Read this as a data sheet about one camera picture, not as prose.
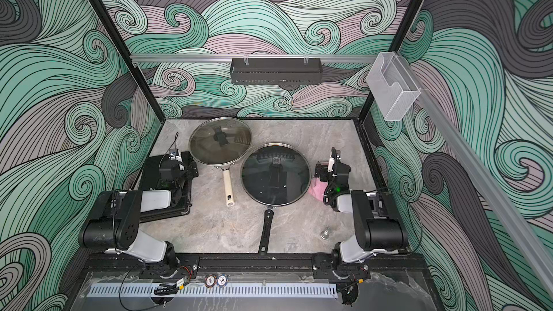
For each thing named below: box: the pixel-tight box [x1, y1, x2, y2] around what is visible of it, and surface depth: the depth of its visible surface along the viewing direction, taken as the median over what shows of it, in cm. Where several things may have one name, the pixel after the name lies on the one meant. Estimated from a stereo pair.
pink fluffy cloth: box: [307, 177, 329, 202], surface depth 89 cm
